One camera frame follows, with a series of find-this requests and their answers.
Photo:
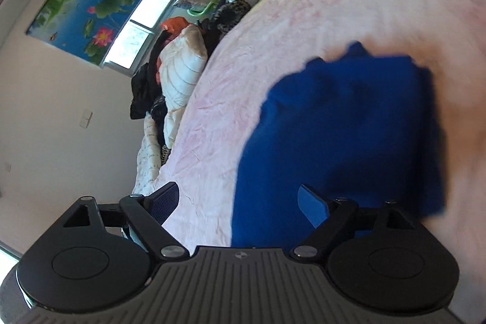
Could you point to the white puffer jacket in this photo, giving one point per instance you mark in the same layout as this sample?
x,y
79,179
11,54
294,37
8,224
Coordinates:
x,y
178,69

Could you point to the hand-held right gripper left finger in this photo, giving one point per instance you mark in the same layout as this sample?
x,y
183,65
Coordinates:
x,y
165,203

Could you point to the lotus flower window blind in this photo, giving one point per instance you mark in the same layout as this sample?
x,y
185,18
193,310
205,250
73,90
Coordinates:
x,y
83,5

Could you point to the blue knit sweater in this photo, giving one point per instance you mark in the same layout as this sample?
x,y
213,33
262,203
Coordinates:
x,y
341,126

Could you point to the striped dark cloth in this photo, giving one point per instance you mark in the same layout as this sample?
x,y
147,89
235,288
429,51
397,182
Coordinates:
x,y
165,154

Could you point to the white wall switch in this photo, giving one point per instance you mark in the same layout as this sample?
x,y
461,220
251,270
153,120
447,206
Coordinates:
x,y
85,119

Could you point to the white printed quilt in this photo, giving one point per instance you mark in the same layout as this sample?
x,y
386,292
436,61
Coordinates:
x,y
146,157

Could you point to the pink bed sheet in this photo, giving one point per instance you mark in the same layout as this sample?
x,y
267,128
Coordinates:
x,y
303,12

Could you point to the window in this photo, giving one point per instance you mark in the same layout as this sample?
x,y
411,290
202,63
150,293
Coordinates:
x,y
148,7

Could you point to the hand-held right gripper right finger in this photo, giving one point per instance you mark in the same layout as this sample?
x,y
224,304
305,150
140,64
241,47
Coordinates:
x,y
311,205

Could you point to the orange garment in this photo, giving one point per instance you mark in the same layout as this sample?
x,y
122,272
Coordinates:
x,y
176,24

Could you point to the black garment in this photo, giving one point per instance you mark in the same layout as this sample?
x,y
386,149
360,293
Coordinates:
x,y
142,94

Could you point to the dark patterned garment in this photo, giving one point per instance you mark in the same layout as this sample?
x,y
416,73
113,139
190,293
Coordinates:
x,y
231,13

